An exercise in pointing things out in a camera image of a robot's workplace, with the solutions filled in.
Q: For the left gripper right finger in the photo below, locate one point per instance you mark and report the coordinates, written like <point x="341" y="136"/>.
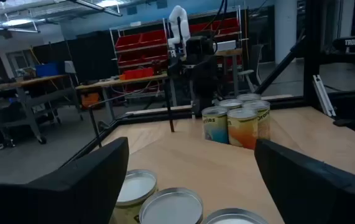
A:
<point x="314" y="196"/>

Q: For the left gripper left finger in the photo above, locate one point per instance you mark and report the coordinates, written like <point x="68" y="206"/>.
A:
<point x="71" y="193"/>

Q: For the orange red labelled can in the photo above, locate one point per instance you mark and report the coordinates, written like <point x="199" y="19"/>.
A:
<point x="230" y="103"/>

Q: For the silver lid labelled can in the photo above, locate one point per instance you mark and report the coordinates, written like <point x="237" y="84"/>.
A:
<point x="248" y="97"/>
<point x="136" y="186"/>

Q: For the blueberries label can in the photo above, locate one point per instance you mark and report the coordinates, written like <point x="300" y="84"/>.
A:
<point x="214" y="127"/>

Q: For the tomatoes label can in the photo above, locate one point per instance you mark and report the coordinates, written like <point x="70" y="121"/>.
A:
<point x="234" y="219"/>

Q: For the oranges label can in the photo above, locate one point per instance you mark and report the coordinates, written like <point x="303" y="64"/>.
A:
<point x="263" y="123"/>

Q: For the corn label can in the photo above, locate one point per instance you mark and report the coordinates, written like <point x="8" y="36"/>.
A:
<point x="242" y="130"/>

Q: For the peaches label can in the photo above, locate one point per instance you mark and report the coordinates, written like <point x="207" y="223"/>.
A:
<point x="171" y="208"/>

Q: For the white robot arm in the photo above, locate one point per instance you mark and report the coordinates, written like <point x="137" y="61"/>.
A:
<point x="178" y="21"/>

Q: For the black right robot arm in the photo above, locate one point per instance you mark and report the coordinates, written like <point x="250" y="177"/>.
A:
<point x="203" y="87"/>

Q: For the grey office chair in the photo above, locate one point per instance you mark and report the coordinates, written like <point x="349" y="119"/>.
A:
<point x="251" y="73"/>

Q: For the metal rack with red bins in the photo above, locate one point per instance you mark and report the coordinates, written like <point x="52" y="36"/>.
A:
<point x="140" y="40"/>

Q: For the row of red parts bins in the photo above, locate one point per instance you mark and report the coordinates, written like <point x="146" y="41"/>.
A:
<point x="138" y="74"/>

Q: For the long wooden workbench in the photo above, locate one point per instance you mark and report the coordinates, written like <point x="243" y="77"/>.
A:
<point x="121" y="81"/>

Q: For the white round pillar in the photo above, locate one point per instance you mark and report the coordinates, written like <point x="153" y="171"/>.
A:
<point x="287" y="31"/>

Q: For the orange crate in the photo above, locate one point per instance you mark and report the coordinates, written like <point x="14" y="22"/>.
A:
<point x="90" y="100"/>

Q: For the silver aluminium extrusion piece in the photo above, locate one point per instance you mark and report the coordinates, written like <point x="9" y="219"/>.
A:
<point x="323" y="96"/>

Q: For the black partition panel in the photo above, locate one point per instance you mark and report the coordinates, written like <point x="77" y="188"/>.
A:
<point x="87" y="56"/>

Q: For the wood topped rolling table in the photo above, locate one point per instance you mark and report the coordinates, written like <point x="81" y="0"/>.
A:
<point x="25" y="82"/>

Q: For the blue storage bin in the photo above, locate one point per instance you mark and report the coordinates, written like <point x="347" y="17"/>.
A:
<point x="47" y="70"/>

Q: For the grey white bench device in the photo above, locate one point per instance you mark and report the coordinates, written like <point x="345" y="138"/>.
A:
<point x="26" y="73"/>

